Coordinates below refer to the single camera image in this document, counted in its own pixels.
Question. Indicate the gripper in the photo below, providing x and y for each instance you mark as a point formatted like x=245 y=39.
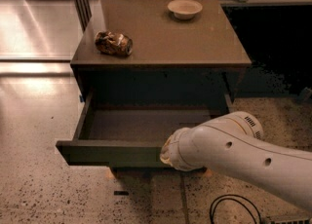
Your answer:
x=175 y=151

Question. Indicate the drawer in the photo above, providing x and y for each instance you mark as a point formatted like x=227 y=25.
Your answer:
x=131 y=136

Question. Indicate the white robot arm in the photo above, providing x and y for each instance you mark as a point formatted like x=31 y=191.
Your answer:
x=233 y=145

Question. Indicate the grey drawer cabinet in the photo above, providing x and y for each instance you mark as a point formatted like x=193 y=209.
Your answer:
x=183 y=62

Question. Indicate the crushed brown soda can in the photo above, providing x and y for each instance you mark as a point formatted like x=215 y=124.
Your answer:
x=114 y=44

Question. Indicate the white ceramic bowl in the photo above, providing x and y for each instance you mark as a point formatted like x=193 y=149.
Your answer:
x=185 y=9

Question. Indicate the grey power strip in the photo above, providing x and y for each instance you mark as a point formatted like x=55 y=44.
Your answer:
x=287 y=220

